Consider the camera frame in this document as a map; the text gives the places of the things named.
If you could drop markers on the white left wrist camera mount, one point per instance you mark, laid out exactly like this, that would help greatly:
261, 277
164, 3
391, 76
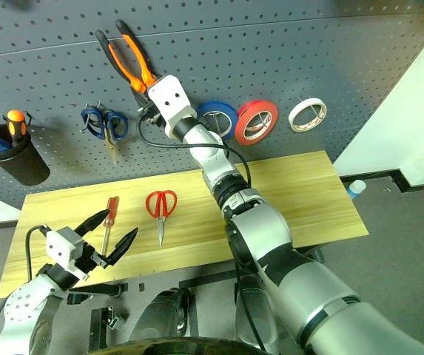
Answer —
58, 246

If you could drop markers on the red tape roll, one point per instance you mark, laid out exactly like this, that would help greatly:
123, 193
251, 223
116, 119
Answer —
239, 127

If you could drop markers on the blue tape roll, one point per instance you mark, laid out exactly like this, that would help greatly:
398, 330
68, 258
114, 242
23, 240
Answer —
219, 107

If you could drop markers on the white tape roll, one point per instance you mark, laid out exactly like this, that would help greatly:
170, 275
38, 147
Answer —
292, 117

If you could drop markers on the dark rounded grey shape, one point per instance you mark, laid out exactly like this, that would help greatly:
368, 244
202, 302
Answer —
156, 314
248, 318

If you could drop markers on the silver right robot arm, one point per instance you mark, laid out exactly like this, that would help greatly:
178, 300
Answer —
271, 229

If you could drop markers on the black tool cup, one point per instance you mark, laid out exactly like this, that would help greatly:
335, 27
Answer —
23, 162

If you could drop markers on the grey perforated pegboard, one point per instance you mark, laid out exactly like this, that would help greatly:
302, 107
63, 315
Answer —
271, 55

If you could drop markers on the black curved rim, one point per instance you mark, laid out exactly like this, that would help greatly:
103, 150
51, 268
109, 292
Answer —
182, 345

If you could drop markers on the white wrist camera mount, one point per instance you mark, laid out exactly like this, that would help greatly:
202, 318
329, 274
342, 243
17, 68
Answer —
167, 94
58, 246

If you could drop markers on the white bottle blue label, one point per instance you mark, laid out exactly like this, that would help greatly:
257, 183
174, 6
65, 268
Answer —
357, 186

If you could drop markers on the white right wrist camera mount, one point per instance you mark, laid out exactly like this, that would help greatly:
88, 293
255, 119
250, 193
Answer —
167, 94

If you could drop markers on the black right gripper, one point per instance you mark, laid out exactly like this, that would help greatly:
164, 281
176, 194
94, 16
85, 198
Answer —
154, 119

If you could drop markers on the black wall edge strip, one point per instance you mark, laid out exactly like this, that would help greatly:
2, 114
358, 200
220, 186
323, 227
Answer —
382, 174

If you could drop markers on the orange black pliers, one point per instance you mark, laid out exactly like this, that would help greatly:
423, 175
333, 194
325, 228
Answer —
134, 51

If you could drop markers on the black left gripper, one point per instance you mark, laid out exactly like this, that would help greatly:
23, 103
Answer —
86, 257

